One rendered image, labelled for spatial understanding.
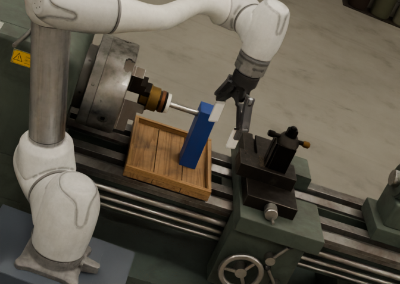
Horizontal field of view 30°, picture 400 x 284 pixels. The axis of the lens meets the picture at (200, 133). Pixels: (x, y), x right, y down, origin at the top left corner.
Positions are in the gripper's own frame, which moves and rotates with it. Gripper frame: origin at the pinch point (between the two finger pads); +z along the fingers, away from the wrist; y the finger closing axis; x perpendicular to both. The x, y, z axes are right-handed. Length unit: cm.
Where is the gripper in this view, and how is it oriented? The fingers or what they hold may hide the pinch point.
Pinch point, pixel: (222, 131)
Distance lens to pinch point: 217.8
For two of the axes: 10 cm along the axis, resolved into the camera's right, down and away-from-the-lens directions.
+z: -3.4, 8.2, 4.6
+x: 8.7, 0.9, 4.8
